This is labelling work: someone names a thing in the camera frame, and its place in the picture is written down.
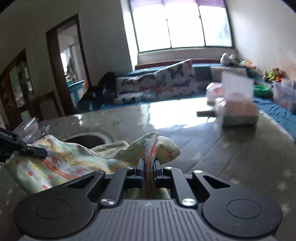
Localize floral green children's shirt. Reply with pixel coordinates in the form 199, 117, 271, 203
4, 132, 181, 199

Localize metal tray container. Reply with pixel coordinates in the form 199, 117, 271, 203
13, 117, 50, 144

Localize colourful plush toys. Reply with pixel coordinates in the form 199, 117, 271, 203
263, 68, 284, 83

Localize pink wipes pack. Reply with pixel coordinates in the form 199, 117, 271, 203
206, 82, 224, 105

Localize white plush toy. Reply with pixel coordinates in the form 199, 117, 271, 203
220, 53, 239, 66

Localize green plastic bowl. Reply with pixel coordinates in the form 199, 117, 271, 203
253, 85, 271, 98

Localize grey pillow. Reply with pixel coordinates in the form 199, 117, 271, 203
210, 65, 248, 83

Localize blue sofa cover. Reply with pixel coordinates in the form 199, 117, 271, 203
76, 62, 296, 140

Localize clear plastic storage box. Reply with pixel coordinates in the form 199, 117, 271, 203
272, 78, 296, 114

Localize black bag on sofa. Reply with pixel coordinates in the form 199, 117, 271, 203
76, 72, 116, 113

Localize tissue pack with white tissue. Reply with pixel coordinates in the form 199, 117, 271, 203
215, 71, 258, 126

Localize window with green frame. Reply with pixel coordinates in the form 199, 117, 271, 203
128, 0, 233, 53

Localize dark remote on table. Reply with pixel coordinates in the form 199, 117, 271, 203
196, 110, 216, 117

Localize blue white cabinet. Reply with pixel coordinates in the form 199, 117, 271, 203
68, 79, 87, 107

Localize butterfly print cushion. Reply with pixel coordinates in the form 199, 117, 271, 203
113, 59, 199, 105

